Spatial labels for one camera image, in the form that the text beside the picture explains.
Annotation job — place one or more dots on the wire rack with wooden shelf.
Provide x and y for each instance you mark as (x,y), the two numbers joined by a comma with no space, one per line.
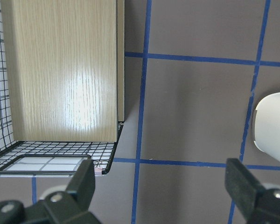
(61,85)

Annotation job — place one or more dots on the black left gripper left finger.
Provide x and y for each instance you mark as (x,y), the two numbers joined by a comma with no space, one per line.
(70,206)

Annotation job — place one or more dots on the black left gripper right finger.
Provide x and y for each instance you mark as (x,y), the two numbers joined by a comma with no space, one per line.
(257,204)

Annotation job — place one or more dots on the white toaster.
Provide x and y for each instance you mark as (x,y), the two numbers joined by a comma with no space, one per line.
(266,125)

